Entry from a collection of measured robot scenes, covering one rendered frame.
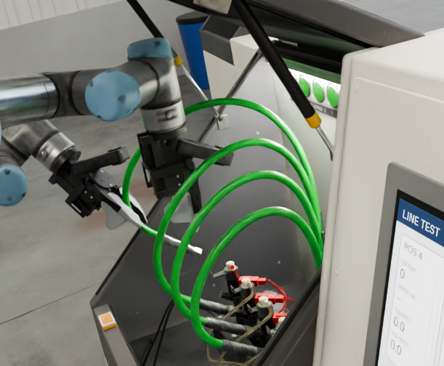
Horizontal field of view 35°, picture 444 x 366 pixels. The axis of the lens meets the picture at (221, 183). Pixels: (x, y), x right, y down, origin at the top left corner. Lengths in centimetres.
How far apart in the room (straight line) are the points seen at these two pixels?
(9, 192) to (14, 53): 648
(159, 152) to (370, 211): 47
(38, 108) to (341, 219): 49
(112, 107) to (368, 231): 44
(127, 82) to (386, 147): 44
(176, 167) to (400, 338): 54
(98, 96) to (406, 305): 56
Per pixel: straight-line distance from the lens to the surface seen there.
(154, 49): 117
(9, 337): 366
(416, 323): 83
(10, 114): 107
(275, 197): 172
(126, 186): 139
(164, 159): 124
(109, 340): 154
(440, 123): 77
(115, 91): 107
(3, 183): 132
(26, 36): 780
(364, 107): 89
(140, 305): 170
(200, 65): 749
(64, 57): 793
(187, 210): 127
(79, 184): 142
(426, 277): 80
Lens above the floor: 175
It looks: 21 degrees down
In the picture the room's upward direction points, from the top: 11 degrees counter-clockwise
